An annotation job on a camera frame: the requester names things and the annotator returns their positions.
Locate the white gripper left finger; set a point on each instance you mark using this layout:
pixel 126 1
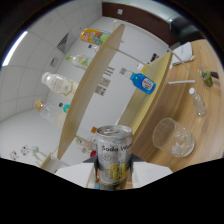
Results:
pixel 78 175

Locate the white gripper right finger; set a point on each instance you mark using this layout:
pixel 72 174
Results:
pixel 150 171

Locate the clear bottle with white cap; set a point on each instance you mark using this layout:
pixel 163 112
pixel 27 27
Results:
pixel 198 103

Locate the measuring cup with limes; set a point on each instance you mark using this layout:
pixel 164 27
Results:
pixel 208 78

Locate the clear bottle with orange cap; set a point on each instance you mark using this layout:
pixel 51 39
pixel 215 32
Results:
pixel 86 140

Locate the clear glass with ice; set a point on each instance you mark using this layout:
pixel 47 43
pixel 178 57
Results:
pixel 175 138

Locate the small teal bottle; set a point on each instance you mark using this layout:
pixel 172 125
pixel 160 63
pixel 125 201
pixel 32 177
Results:
pixel 65 107

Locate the clear jar with cork lid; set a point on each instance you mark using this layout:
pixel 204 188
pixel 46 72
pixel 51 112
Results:
pixel 50 111

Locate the blue liquid bottle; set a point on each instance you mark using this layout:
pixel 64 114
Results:
pixel 144 83

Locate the large white bottle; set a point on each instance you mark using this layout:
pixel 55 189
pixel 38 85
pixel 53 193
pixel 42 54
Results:
pixel 60 85

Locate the white rack with wooden shelves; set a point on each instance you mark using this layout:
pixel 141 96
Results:
pixel 90 83

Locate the clear bottle with green cap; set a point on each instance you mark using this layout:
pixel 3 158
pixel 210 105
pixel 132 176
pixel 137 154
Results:
pixel 79 61

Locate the white notebook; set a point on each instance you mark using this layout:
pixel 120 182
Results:
pixel 182 52

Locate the small clear bottle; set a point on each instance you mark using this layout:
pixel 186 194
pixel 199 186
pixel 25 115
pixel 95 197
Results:
pixel 95 48

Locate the black chair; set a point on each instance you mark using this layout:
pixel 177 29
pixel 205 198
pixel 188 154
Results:
pixel 185 28

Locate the brown door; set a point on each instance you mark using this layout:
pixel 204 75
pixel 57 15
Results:
pixel 133 15

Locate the wooden wall shelf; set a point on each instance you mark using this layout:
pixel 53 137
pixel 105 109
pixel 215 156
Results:
pixel 51 163

